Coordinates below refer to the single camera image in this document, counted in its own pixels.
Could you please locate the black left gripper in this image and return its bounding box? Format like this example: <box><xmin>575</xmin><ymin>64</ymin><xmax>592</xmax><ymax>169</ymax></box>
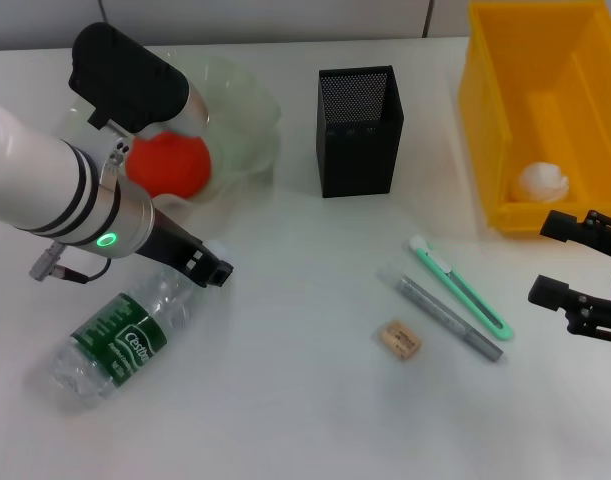
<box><xmin>133</xmin><ymin>209</ymin><xmax>235</xmax><ymax>290</ymax></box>

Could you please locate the white paper ball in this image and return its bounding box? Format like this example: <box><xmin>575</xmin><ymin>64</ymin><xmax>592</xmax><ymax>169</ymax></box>
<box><xmin>509</xmin><ymin>160</ymin><xmax>571</xmax><ymax>204</ymax></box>

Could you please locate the green utility knife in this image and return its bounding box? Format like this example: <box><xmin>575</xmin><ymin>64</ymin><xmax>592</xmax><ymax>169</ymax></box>
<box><xmin>408</xmin><ymin>236</ymin><xmax>515</xmax><ymax>342</ymax></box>

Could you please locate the clear plastic water bottle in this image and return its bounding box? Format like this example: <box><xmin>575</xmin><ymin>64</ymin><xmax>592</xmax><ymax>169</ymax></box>
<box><xmin>49</xmin><ymin>239</ymin><xmax>229</xmax><ymax>414</ymax></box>

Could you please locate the orange-red fruit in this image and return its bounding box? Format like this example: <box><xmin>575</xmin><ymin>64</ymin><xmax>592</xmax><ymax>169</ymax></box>
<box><xmin>124</xmin><ymin>130</ymin><xmax>212</xmax><ymax>199</ymax></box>

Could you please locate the grey marker pen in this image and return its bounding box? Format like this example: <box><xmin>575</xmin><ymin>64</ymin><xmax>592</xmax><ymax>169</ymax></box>
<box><xmin>377</xmin><ymin>266</ymin><xmax>505</xmax><ymax>362</ymax></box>

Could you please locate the clear glass fruit plate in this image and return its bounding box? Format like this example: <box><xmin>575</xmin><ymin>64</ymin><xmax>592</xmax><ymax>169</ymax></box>
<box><xmin>54</xmin><ymin>49</ymin><xmax>282</xmax><ymax>221</ymax></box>

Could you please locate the beige eraser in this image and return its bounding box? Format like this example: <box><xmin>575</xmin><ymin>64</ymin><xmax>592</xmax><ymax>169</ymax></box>
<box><xmin>375</xmin><ymin>319</ymin><xmax>423</xmax><ymax>360</ymax></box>

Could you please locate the black mesh pen holder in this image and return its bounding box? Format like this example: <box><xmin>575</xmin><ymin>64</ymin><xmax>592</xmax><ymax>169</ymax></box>
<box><xmin>315</xmin><ymin>64</ymin><xmax>405</xmax><ymax>199</ymax></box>

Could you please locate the yellow plastic storage bin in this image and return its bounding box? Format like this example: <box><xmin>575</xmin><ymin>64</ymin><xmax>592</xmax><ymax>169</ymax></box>
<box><xmin>457</xmin><ymin>0</ymin><xmax>611</xmax><ymax>236</ymax></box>

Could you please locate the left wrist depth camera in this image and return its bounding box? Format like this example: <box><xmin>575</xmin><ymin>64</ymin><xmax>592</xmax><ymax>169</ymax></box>
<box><xmin>67</xmin><ymin>22</ymin><xmax>211</xmax><ymax>146</ymax></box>

